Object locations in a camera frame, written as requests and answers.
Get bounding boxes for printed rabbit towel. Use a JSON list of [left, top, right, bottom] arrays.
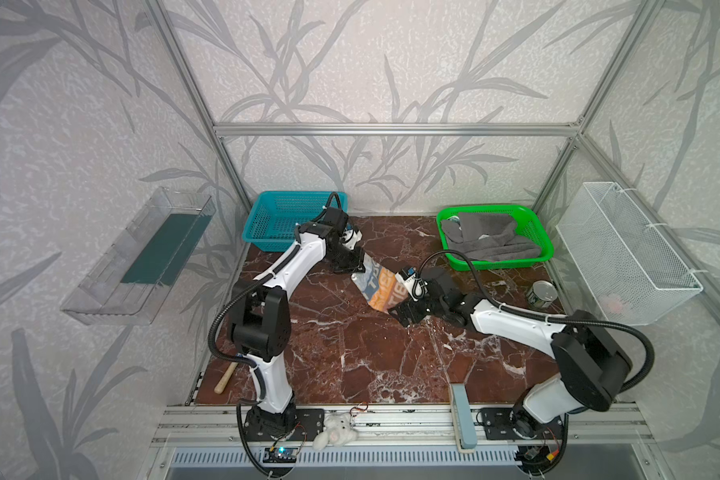
[[351, 254, 409, 313]]

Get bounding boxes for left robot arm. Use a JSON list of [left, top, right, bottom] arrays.
[[207, 192, 365, 429]]

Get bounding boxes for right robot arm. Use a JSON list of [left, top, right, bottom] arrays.
[[390, 257, 656, 439]]

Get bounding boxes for green plastic basket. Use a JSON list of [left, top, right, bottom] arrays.
[[436, 204, 554, 270]]

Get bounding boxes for teal plastic basket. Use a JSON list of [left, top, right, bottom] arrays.
[[242, 191, 330, 252]]

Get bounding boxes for grey towel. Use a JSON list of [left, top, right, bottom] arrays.
[[440, 212, 541, 262]]

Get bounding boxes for metal tin can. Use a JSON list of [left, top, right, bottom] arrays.
[[526, 280, 559, 310]]

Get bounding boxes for grey blue sponge block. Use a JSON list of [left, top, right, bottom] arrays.
[[449, 384, 478, 454]]

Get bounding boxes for white plush toy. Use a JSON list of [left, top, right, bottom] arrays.
[[312, 413, 359, 451]]

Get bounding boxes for wooden stick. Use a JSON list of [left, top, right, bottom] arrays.
[[213, 362, 237, 395]]

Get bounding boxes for green lit circuit board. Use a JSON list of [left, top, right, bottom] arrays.
[[262, 447, 300, 464]]

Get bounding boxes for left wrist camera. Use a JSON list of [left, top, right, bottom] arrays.
[[342, 228, 362, 251]]

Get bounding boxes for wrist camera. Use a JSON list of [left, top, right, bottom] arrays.
[[342, 228, 362, 251], [395, 267, 426, 301]]

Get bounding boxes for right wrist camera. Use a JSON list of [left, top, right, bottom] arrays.
[[395, 267, 426, 301]]

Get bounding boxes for pink item in wire basket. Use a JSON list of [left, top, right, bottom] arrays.
[[598, 293, 631, 316]]

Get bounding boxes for white wire mesh basket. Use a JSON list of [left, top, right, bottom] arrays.
[[556, 182, 703, 326]]

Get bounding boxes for clear plastic wall bin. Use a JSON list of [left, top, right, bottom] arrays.
[[61, 187, 216, 326]]

